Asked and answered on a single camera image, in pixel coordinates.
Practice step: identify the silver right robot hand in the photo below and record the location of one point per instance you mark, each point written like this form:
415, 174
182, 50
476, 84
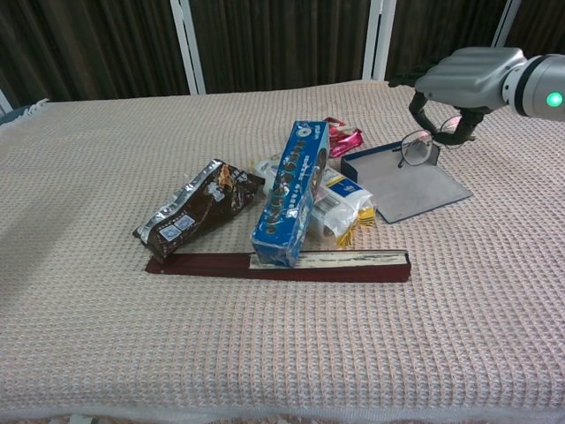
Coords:
468, 77

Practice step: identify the dark-framed eyeglasses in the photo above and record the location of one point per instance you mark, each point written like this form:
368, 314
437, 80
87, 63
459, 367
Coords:
417, 152

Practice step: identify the dark blue glasses case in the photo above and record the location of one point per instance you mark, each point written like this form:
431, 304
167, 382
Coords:
410, 190

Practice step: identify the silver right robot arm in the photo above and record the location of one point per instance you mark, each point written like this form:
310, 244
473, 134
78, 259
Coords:
536, 84

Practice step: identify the blue cookie box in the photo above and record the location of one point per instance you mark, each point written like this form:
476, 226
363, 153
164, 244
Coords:
287, 199

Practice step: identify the pink candy wrapper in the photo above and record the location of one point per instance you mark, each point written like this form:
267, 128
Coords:
348, 140

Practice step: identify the white and yellow snack bag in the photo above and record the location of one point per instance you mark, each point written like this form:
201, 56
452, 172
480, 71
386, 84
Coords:
340, 207

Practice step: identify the dark brown curtain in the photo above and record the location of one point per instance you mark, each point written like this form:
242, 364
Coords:
273, 44

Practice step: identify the small white snack packet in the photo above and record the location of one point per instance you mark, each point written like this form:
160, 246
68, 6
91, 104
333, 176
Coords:
265, 170

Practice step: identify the brown foil snack bag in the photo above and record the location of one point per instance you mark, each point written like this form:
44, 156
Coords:
198, 207

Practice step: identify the beige waffle weave tablecloth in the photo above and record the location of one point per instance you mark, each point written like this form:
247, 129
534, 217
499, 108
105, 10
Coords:
282, 344

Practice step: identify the blue cloth with white fringe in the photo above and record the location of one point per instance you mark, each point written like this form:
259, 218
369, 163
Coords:
13, 115

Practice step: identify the grey aluminium extrusion post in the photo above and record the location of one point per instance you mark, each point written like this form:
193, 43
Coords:
378, 40
505, 22
3, 101
187, 48

